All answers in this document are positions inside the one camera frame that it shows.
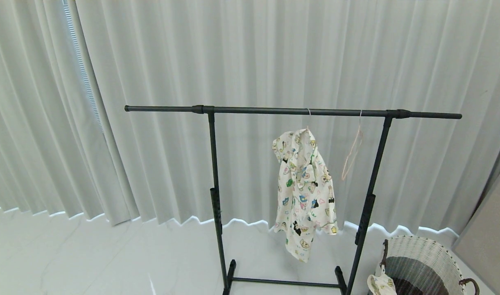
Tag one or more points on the cream printed shorts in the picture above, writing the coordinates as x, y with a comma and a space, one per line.
378, 285

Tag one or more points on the pink clothes hanger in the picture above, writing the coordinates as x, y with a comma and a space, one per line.
358, 133
308, 123

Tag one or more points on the white curtain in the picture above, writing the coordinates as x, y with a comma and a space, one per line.
250, 53

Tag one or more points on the black clothes rack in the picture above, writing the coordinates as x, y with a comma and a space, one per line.
274, 110

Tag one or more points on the cream printed shirt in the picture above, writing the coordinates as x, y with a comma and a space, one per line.
305, 192

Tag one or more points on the white laundry basket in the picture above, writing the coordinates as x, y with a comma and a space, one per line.
421, 254

